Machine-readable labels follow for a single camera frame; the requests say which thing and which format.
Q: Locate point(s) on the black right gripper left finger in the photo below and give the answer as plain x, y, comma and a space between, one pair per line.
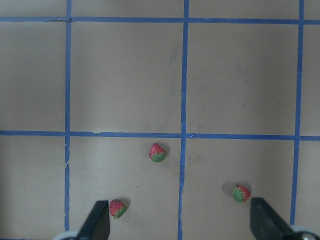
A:
97, 224

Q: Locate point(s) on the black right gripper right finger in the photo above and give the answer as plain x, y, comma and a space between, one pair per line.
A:
265, 223

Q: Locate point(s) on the red strawberry moved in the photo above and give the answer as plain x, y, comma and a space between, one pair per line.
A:
241, 193
157, 153
116, 208

